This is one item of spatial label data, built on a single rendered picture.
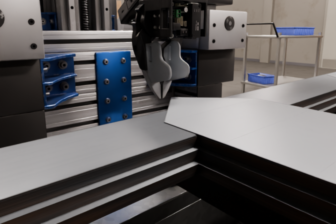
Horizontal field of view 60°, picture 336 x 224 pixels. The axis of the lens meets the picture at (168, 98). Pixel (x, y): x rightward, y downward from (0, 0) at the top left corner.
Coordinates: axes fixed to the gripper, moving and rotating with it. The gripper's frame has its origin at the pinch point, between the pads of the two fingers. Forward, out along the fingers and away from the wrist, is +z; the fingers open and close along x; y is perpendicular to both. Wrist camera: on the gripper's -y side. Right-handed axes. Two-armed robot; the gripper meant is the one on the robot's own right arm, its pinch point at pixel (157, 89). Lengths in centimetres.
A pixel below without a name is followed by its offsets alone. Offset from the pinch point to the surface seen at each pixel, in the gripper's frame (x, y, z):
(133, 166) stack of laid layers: -17.2, 18.1, 1.4
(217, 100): 3.2, 10.0, 0.4
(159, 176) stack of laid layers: -15.2, 19.1, 2.6
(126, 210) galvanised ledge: -8.4, 2.7, 17.2
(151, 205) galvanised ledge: -4.7, 4.2, 17.2
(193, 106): -2.0, 10.2, 0.4
